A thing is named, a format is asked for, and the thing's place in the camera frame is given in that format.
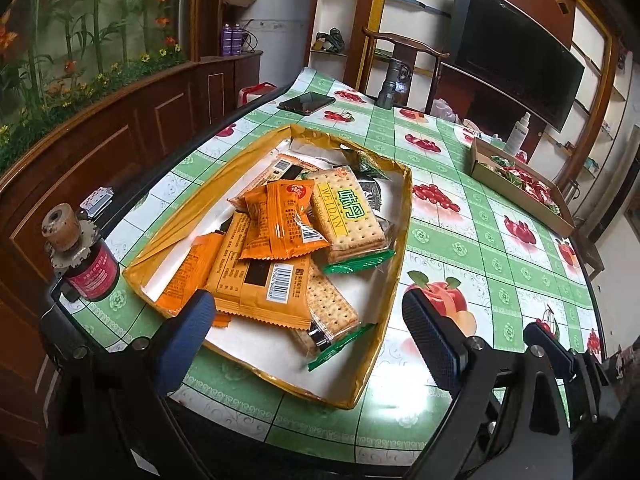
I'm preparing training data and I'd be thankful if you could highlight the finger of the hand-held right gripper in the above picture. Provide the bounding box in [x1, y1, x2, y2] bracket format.
[522, 321, 608, 425]

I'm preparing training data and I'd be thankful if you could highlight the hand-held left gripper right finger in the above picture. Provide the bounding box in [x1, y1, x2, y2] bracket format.
[402, 289, 573, 480]

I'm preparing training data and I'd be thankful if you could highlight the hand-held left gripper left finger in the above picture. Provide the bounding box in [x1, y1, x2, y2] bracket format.
[42, 289, 217, 480]

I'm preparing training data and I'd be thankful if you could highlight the plain orange snack packet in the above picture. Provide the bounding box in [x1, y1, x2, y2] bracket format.
[155, 232, 227, 317]

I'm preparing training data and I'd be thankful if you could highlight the orange packet with black bar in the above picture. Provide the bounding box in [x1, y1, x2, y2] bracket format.
[205, 212, 314, 332]

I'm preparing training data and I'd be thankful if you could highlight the white tray with yellow rim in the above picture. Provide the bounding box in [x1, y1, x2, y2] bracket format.
[122, 124, 414, 411]

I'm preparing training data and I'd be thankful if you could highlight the green edged cracker packet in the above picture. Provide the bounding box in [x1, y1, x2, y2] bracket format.
[292, 259, 377, 372]

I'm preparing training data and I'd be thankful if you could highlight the small orange snack packet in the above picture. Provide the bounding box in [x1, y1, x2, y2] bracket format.
[239, 179, 332, 262]

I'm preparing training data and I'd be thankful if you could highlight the yellow label cracker packet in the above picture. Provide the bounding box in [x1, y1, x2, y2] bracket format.
[299, 166, 397, 275]

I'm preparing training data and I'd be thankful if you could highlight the large orange cracker packet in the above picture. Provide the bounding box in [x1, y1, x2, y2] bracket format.
[227, 152, 327, 212]

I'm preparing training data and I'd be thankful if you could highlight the green fruit print tablecloth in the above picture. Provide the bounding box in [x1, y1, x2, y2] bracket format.
[100, 67, 607, 467]

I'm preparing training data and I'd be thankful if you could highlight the red label bottle brown cap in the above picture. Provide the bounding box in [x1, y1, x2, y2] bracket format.
[41, 203, 121, 304]

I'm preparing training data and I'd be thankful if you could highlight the brown cardboard box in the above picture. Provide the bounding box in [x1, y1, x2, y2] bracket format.
[469, 136, 577, 237]

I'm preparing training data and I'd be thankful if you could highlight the small card box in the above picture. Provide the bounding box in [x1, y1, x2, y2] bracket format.
[80, 186, 115, 211]

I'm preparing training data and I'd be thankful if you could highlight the pile of red green candies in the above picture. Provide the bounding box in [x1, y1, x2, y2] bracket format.
[491, 152, 565, 217]

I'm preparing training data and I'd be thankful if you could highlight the white spray bottle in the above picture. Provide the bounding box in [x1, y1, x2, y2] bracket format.
[504, 111, 532, 157]

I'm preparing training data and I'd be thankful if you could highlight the wooden cabinet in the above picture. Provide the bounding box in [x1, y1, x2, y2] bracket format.
[0, 52, 264, 461]

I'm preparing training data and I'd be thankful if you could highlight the white plastic bag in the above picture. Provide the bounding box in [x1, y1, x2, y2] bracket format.
[429, 98, 459, 124]

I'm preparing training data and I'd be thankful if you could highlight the red plastic stool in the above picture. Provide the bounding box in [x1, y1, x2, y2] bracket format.
[237, 82, 279, 109]

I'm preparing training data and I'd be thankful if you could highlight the black phone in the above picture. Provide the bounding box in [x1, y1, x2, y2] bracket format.
[277, 91, 336, 116]

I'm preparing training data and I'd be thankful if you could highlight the black television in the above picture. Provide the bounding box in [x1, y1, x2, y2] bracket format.
[449, 0, 587, 132]

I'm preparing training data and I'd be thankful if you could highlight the wooden chair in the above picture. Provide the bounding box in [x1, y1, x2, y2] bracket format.
[359, 27, 452, 113]

